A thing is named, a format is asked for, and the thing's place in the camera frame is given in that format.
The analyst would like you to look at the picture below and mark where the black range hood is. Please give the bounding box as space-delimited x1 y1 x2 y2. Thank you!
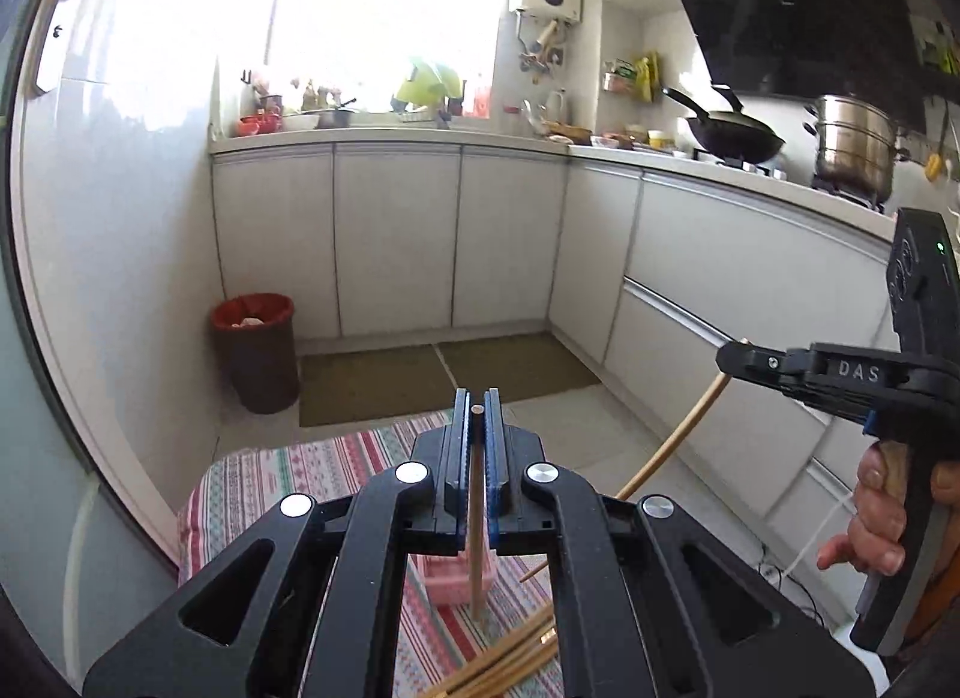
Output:
652 0 940 133

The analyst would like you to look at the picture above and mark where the white base cabinet with drawers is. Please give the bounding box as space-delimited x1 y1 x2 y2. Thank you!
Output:
550 158 905 594

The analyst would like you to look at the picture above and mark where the white cable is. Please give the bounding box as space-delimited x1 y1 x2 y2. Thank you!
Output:
780 492 857 583

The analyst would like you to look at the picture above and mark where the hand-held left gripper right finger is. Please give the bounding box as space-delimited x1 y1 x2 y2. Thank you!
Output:
484 389 876 698

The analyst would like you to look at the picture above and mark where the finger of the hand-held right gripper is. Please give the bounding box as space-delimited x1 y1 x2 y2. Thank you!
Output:
715 342 818 399

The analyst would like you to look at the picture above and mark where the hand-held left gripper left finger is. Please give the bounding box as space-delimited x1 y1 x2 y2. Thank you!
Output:
81 389 475 698

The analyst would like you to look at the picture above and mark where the pink chopstick holder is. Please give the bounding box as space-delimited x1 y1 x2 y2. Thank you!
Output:
426 548 497 609

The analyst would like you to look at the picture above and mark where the metal basin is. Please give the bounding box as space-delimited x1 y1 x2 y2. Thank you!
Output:
298 106 358 131

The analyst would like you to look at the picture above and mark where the black cable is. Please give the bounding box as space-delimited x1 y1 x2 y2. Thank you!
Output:
756 546 827 631

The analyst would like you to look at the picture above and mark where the silver door handle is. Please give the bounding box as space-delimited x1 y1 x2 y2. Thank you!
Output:
26 0 106 100

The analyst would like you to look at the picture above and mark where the steel steamer pot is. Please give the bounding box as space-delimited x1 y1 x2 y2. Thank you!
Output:
805 94 910 204

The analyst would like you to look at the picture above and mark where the dark trash bin red bag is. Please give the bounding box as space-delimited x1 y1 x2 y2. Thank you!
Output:
210 293 301 416

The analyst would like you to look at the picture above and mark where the olive floor mat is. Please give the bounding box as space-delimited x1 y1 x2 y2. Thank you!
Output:
298 344 457 429
437 333 602 405

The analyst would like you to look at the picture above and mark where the black wok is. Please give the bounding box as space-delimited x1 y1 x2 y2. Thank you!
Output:
662 85 787 163

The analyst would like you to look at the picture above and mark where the yellow packet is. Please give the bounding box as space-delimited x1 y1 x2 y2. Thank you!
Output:
634 53 662 104

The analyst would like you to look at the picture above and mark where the yellow green kitchen appliance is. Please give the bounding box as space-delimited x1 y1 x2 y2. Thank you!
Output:
394 59 460 112

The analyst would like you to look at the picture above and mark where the person's right hand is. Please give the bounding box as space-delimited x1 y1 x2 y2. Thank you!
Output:
816 441 910 577

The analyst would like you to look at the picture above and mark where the striped printed tablecloth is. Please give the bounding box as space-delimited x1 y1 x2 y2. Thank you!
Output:
176 409 567 698

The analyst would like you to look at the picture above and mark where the white base cabinet row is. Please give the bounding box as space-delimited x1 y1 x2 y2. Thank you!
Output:
211 142 572 341

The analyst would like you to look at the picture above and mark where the wooden chopstick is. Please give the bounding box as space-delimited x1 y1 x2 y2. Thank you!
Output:
520 338 753 585
469 606 554 669
470 404 485 625
424 642 560 698
442 627 557 695

